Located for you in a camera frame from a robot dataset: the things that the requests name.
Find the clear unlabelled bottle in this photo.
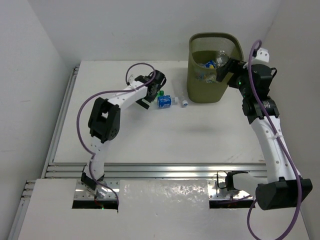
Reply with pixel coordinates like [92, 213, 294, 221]
[215, 50, 229, 68]

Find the clear bottle dark blue label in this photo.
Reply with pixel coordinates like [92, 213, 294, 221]
[203, 60, 217, 69]

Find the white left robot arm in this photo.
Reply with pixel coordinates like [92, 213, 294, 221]
[81, 70, 167, 193]

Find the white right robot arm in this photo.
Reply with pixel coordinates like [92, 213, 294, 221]
[217, 58, 313, 210]

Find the clear bottle near bin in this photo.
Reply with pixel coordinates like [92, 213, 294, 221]
[178, 94, 189, 108]

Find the olive green mesh bin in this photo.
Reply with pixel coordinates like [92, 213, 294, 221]
[186, 32, 244, 104]

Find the green plastic bottle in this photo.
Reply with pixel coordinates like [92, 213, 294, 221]
[157, 90, 165, 97]

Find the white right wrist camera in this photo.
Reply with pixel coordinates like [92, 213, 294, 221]
[251, 47, 270, 65]

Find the aluminium frame rail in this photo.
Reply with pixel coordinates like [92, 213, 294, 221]
[23, 63, 300, 201]

